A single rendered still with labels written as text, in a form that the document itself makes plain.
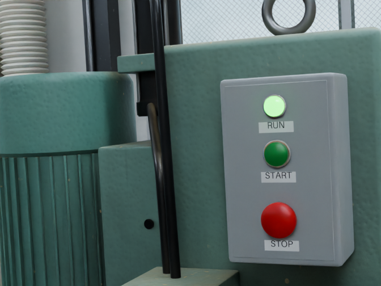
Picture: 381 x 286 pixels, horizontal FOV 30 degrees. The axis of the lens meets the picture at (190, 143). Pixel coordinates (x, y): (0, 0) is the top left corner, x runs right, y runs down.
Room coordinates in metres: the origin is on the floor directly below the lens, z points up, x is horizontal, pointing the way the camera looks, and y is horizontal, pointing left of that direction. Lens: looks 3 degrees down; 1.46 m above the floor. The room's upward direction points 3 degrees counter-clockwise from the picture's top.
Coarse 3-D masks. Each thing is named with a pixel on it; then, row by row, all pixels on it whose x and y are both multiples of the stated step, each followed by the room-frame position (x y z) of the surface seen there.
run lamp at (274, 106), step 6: (270, 96) 0.58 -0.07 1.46; (276, 96) 0.58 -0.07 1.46; (264, 102) 0.59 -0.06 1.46; (270, 102) 0.58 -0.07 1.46; (276, 102) 0.58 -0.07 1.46; (282, 102) 0.58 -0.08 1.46; (264, 108) 0.58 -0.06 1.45; (270, 108) 0.58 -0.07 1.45; (276, 108) 0.58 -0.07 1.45; (282, 108) 0.58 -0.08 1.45; (270, 114) 0.58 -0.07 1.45; (276, 114) 0.58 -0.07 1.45; (282, 114) 0.58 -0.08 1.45
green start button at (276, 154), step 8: (272, 144) 0.58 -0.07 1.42; (280, 144) 0.58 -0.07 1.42; (264, 152) 0.58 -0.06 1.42; (272, 152) 0.58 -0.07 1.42; (280, 152) 0.58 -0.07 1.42; (288, 152) 0.58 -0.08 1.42; (264, 160) 0.59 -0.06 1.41; (272, 160) 0.58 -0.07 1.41; (280, 160) 0.58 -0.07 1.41; (288, 160) 0.58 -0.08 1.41
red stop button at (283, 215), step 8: (272, 208) 0.58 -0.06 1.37; (280, 208) 0.57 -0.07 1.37; (288, 208) 0.57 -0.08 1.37; (264, 216) 0.58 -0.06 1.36; (272, 216) 0.58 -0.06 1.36; (280, 216) 0.57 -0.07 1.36; (288, 216) 0.57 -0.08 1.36; (296, 216) 0.58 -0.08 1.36; (264, 224) 0.58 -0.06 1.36; (272, 224) 0.58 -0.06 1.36; (280, 224) 0.57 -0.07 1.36; (288, 224) 0.57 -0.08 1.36; (296, 224) 0.58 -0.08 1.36; (272, 232) 0.58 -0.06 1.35; (280, 232) 0.58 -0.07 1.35; (288, 232) 0.57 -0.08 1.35
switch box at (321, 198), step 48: (240, 96) 0.60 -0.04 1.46; (288, 96) 0.58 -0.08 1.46; (336, 96) 0.57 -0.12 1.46; (240, 144) 0.60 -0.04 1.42; (288, 144) 0.58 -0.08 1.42; (336, 144) 0.57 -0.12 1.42; (240, 192) 0.60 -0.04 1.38; (288, 192) 0.58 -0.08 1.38; (336, 192) 0.57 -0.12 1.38; (240, 240) 0.60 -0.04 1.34; (288, 240) 0.58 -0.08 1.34; (336, 240) 0.57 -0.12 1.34
